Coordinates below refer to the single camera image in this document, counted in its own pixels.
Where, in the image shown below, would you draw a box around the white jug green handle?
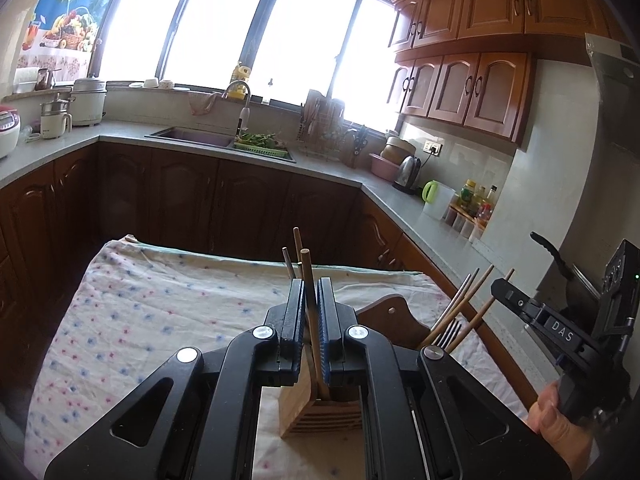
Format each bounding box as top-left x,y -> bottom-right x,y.
422,180 -> 457,221

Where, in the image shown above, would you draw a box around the red and white rice cooker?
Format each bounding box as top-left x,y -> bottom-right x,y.
0,105 -> 22,160

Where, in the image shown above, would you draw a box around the beige crock pot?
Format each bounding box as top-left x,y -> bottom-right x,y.
380,136 -> 417,165

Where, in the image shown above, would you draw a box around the wooden utensil holder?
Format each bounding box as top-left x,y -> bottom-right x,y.
277,294 -> 431,440

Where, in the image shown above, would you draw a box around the condiment bottles rack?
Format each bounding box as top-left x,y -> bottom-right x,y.
445,179 -> 501,243

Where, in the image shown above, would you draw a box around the wooden wall cabinets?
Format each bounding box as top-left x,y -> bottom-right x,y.
387,0 -> 608,143

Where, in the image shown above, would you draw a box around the kitchen window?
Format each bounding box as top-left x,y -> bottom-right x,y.
92,0 -> 401,133

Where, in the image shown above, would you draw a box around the steel kitchen faucet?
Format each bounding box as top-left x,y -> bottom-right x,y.
222,80 -> 252,136

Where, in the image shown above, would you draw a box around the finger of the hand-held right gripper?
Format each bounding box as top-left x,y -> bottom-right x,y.
490,277 -> 547,322

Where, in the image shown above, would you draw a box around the person's right hand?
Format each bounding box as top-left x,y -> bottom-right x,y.
527,379 -> 598,480

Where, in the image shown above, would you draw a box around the pink basin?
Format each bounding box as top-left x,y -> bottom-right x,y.
369,152 -> 403,181

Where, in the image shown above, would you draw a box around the grey kitchen countertop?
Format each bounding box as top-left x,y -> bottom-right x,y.
0,120 -> 501,261

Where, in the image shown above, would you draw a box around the steel range hood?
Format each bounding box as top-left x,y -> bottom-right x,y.
585,32 -> 640,151

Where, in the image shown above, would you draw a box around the bundle of chopsticks and fork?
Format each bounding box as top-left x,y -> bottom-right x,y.
446,267 -> 516,356

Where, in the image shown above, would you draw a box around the dark wooden base cabinets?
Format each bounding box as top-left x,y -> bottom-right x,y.
0,140 -> 536,411

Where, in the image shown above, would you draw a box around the dish drying rack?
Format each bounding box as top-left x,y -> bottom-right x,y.
297,89 -> 351,161

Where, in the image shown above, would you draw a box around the black-handled wok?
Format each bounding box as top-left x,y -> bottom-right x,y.
530,231 -> 601,311

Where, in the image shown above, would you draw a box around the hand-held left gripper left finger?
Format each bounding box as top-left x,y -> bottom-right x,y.
44,280 -> 306,480

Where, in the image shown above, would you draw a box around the pile of wooden chopsticks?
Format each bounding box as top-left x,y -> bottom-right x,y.
425,264 -> 496,348

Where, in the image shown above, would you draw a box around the large white rice cooker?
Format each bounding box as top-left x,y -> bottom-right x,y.
71,76 -> 108,127

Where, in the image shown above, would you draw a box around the green vegetable basket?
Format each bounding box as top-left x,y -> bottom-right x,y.
232,132 -> 291,153

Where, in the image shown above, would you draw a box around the floral tablecloth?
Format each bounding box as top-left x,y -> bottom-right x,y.
22,234 -> 531,480

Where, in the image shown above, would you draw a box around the pink cloth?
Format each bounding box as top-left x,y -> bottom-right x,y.
187,91 -> 221,117

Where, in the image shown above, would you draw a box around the knife and scissors holder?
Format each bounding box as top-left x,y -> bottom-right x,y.
340,124 -> 371,168

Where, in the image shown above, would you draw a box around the metal fork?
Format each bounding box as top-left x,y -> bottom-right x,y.
439,320 -> 463,354

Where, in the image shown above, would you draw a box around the steel electric kettle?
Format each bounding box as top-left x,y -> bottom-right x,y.
392,156 -> 422,196

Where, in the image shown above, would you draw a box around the small white electric pot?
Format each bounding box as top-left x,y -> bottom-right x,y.
40,95 -> 75,140

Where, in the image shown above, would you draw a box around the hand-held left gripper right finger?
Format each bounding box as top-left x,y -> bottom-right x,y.
316,277 -> 571,480

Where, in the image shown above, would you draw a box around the kitchen sink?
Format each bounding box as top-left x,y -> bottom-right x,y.
145,126 -> 296,163

